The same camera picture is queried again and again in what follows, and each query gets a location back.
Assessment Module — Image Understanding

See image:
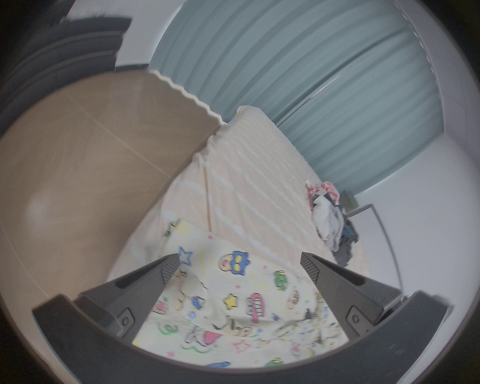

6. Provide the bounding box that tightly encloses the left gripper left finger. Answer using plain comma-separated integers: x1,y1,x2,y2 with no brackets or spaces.
73,253,181,343

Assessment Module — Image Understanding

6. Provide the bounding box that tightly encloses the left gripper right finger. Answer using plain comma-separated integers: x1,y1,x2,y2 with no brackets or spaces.
300,251,403,340

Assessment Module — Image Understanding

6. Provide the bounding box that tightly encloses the pile of clothes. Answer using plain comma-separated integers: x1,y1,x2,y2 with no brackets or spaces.
305,180,360,268

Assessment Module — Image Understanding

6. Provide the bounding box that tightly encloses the white printed pyjama top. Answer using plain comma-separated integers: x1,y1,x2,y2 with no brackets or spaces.
132,219,347,370

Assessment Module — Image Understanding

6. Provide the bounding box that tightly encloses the bed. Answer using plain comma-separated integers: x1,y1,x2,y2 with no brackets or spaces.
107,106,404,370

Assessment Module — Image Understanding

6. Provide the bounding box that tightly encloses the blue-green curtain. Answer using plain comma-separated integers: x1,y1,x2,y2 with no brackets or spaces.
149,0,413,124
279,28,445,193

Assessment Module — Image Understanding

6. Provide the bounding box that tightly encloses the dark grey chest of drawers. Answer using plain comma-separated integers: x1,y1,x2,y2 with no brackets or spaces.
0,11,133,126

